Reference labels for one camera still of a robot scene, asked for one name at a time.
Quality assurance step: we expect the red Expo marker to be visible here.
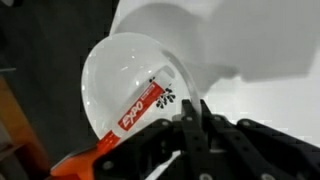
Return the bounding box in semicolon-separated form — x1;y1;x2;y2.
50;66;175;180

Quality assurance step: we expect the round white table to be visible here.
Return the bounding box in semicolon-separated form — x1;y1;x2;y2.
109;0;320;180

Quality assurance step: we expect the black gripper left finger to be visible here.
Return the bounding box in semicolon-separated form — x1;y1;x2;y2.
94;99;210;180

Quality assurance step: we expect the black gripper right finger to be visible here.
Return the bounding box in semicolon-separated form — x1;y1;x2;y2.
200;100;320;180

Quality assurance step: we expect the white bowl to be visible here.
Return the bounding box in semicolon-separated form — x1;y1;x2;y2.
81;32;201;138

